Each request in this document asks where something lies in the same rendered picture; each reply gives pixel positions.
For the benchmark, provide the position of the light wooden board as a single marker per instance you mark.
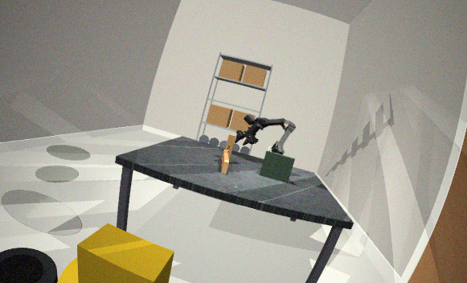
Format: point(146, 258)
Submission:
point(225, 162)

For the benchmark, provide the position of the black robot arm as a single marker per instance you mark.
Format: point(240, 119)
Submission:
point(261, 123)

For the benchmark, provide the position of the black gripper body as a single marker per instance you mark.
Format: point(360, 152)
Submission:
point(243, 135)

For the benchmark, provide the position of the wooden post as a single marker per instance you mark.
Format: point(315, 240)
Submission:
point(230, 144)

